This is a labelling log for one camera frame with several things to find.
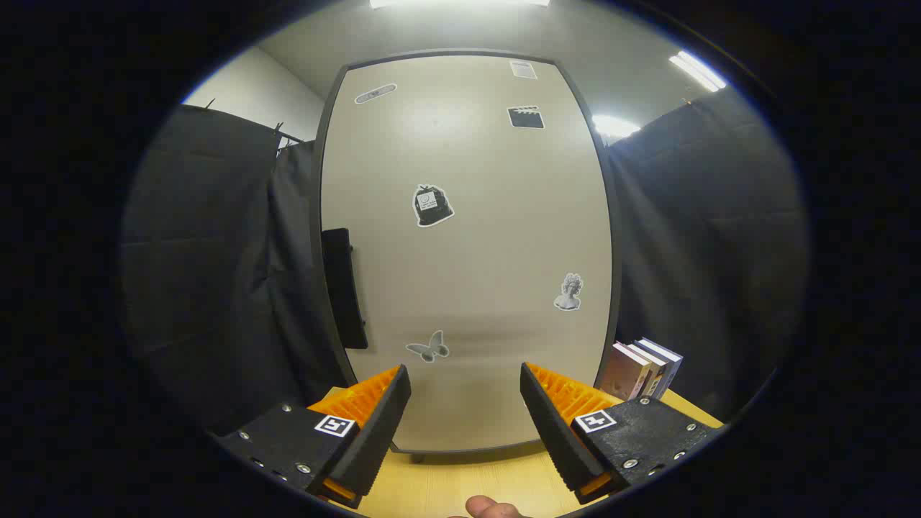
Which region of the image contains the black backdrop cloth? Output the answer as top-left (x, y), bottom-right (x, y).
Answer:
top-left (119, 86), bottom-right (810, 436)

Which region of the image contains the round glow ceiling light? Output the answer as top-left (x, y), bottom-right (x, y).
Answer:
top-left (591, 115), bottom-right (641, 139)

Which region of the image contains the pink cover book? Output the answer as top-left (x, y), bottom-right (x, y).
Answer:
top-left (599, 342), bottom-right (652, 401)

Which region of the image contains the dark grey cabinet body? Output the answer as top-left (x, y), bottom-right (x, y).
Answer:
top-left (309, 49), bottom-right (623, 463)

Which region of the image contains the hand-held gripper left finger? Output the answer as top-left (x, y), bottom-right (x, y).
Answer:
top-left (216, 364), bottom-right (412, 509)

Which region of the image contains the long strip ceiling light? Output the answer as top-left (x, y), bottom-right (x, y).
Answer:
top-left (669, 50), bottom-right (727, 93)

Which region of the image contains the black door handle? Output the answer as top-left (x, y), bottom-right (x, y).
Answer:
top-left (322, 228), bottom-right (369, 350)

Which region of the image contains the beige spine book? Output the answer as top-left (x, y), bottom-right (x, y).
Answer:
top-left (628, 343), bottom-right (668, 399)

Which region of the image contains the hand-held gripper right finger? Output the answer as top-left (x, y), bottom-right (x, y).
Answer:
top-left (520, 362), bottom-right (724, 504)

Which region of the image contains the wide ceiling light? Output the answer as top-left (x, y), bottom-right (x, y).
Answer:
top-left (371, 0), bottom-right (551, 9)

